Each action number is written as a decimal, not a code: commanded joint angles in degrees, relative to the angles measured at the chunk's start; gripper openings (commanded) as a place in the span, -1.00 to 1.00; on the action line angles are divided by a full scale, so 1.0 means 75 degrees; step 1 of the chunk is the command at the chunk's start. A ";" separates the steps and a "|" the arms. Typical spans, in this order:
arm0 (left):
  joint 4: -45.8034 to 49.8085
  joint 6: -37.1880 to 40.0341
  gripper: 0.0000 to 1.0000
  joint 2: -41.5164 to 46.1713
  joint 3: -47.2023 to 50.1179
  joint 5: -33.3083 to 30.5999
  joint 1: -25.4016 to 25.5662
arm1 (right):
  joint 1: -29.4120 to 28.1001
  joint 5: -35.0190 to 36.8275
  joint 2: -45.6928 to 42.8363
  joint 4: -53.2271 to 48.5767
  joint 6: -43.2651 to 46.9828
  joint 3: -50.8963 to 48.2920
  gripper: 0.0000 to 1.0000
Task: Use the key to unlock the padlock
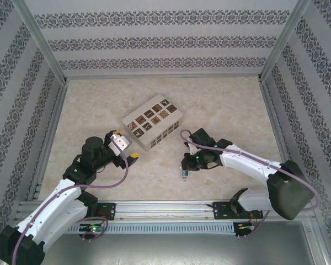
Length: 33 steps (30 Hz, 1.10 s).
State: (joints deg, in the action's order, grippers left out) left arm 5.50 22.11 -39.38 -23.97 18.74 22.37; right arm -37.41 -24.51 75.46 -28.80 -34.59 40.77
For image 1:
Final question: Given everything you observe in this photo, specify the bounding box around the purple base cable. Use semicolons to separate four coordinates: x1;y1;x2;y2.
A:
237;210;271;239
78;216;109;241

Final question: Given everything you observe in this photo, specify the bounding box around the grey metal sheet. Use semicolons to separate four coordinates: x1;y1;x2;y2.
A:
41;234;313;265

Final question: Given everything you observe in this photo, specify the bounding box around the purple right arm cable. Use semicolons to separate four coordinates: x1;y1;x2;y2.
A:
179;129;321;213

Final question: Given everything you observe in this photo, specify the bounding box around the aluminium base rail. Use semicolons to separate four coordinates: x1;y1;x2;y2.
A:
15;199;319;222

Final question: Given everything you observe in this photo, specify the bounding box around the wooden box with picture tiles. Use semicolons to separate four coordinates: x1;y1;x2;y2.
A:
121;94;184;152

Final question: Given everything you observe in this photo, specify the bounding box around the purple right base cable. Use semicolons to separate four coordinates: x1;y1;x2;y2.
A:
237;210;271;239

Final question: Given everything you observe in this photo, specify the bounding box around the controller board green light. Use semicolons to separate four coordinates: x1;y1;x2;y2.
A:
235;220;256;238
78;223;105;240

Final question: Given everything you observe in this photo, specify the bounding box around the right controller board green light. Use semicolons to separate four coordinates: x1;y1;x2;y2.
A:
235;220;256;238

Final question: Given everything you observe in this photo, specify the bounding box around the left controller board green light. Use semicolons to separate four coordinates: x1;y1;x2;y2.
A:
78;223;105;240

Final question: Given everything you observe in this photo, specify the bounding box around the grey slotted cable duct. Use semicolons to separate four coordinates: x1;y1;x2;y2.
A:
63;222;236;236

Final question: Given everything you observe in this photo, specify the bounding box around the aluminium frame post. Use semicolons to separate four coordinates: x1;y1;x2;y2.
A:
11;0;68;85
259;0;312;82

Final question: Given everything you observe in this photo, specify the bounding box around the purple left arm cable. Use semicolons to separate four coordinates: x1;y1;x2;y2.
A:
12;150;129;263

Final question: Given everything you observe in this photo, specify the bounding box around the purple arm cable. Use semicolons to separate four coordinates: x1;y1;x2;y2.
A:
179;129;321;213
12;150;129;263

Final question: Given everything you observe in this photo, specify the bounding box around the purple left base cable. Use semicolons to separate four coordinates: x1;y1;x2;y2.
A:
78;216;109;241

